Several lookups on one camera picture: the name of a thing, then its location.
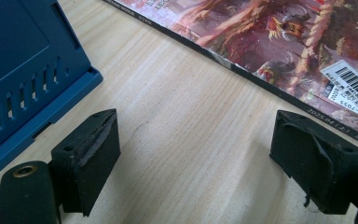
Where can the illustrated magazine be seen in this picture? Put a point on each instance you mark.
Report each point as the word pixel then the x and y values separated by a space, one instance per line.
pixel 279 43

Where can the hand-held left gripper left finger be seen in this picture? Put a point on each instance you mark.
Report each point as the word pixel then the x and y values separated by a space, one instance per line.
pixel 84 168

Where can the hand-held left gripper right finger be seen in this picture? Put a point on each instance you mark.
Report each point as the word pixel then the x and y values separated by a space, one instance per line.
pixel 310 161

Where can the blue plastic file rack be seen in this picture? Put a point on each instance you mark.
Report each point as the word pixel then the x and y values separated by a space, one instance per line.
pixel 21 71

